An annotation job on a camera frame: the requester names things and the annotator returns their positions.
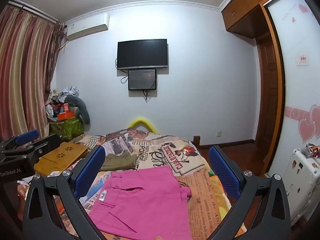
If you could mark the white air conditioner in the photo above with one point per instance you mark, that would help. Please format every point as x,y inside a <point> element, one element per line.
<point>87,27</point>

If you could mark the large black wall television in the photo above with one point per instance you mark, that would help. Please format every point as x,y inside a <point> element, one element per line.
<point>142,53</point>

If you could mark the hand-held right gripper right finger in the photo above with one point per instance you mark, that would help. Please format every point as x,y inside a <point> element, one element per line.
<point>225,172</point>

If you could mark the orange box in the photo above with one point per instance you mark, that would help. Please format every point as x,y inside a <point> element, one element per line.
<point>65,116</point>

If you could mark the small black wall monitor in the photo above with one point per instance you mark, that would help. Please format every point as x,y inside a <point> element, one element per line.
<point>142,80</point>

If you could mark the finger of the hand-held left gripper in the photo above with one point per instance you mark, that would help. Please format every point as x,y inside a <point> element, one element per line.
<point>45,143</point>
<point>26,136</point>

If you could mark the curtain rail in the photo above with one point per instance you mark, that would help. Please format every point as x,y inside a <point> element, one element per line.
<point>37,12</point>

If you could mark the wooden lap desk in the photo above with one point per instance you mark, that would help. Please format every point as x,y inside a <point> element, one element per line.
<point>60,155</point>

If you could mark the white suitcase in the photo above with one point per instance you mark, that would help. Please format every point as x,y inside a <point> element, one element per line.
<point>300,180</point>

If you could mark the white paper note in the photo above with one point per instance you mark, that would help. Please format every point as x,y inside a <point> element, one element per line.
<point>302,60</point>

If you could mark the white wall socket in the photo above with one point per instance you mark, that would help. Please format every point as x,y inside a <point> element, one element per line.
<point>218,133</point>

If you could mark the green storage box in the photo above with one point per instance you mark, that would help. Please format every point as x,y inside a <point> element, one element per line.
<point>67,128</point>

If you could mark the pile of clothes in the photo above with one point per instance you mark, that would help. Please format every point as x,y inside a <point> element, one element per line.
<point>62,93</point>

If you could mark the pink heart stickers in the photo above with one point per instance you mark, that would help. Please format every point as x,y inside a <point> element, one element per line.
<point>308,127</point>

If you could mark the olive green pants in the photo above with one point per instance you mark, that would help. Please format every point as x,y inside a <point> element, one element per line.
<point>117,162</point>

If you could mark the pink pants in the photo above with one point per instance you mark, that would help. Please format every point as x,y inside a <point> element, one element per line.
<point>140,205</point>

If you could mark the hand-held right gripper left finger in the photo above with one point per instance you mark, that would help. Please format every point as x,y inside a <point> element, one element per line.
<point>88,172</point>

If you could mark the wooden overhead cabinets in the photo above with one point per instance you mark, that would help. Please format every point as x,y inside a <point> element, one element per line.
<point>247,5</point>

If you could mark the grey plush toy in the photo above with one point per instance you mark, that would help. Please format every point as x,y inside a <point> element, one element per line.
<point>81,107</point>

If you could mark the wooden bed post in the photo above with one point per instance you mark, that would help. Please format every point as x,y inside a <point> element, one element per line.
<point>197,142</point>

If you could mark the striped curtain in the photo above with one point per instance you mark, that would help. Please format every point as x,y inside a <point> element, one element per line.
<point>22,67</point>

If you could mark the wooden door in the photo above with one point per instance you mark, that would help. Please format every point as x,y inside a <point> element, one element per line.
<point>267,92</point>

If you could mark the printed blanket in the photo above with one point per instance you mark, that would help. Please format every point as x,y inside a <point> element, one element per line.
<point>200,197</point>

